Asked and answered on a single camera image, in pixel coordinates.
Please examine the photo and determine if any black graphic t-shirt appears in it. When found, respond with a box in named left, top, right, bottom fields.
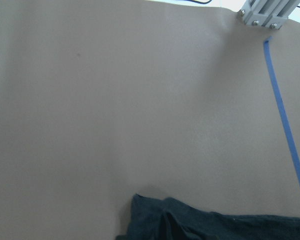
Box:
left=116, top=194, right=300, bottom=240

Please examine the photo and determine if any brown table mat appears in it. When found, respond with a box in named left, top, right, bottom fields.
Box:
left=0, top=0, right=300, bottom=240

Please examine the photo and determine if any aluminium frame post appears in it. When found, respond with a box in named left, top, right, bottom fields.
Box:
left=238, top=0, right=300, bottom=30

